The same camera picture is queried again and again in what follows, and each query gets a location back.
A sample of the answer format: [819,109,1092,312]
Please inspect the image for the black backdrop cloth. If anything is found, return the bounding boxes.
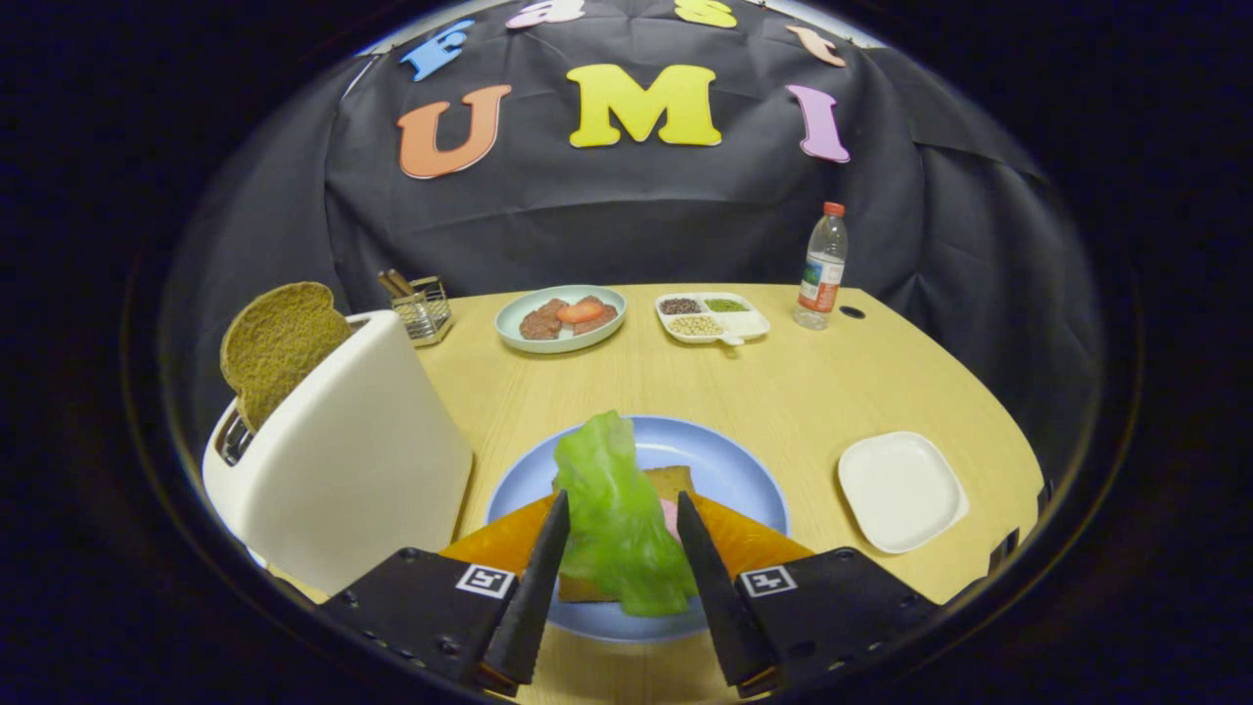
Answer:
[162,0,1102,481]

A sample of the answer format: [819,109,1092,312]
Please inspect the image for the brown bread slice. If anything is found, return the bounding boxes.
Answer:
[219,282,353,435]

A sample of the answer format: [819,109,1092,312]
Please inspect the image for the pale green round plate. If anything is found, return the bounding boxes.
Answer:
[494,284,628,354]

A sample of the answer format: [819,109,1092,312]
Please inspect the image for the brown meat slice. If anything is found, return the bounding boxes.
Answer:
[573,297,620,336]
[519,299,571,341]

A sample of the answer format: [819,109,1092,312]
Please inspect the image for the white divided dish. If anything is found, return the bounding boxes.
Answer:
[655,291,771,347]

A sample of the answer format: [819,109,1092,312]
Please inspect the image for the white square plate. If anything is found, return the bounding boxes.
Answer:
[838,431,971,555]

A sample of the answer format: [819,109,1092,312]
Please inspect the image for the green lettuce leaf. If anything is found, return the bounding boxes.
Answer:
[553,410,699,618]

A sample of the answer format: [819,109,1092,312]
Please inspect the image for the blue round plate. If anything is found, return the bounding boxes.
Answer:
[487,415,791,644]

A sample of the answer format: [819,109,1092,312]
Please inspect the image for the wire mesh utensil basket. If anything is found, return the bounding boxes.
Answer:
[390,276,454,348]

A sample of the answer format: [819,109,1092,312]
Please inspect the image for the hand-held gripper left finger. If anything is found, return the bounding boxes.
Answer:
[318,490,572,698]

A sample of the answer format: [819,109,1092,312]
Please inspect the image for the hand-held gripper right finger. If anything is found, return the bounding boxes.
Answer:
[675,490,946,698]

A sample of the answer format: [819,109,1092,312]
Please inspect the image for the clear plastic water bottle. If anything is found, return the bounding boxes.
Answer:
[794,202,849,331]

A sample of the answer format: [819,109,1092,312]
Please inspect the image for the square toast slice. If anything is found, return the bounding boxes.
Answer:
[553,466,698,603]

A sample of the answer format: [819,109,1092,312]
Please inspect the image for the white toaster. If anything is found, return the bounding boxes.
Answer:
[203,310,475,595]

